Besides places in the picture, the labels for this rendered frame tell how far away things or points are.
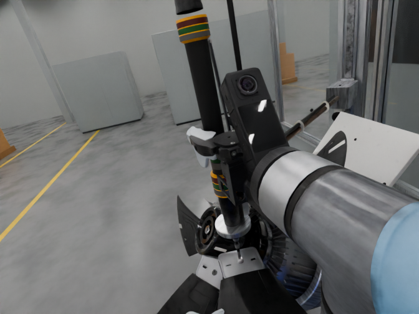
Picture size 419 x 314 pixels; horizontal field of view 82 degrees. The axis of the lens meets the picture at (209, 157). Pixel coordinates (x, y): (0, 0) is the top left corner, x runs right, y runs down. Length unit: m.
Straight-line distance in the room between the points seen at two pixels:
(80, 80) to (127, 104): 1.34
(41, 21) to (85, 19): 1.76
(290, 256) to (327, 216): 0.46
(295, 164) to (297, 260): 0.45
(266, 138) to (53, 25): 13.19
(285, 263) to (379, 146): 0.36
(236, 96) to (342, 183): 0.14
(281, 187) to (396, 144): 0.51
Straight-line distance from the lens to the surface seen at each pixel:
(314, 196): 0.19
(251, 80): 0.28
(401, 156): 0.68
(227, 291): 0.53
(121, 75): 7.50
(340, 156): 0.43
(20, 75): 14.09
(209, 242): 0.60
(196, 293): 0.69
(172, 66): 5.82
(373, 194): 0.18
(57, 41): 13.33
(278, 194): 0.21
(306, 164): 0.21
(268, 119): 0.27
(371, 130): 0.75
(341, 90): 0.90
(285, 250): 0.63
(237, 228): 0.48
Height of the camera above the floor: 1.62
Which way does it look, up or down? 24 degrees down
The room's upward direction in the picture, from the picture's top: 12 degrees counter-clockwise
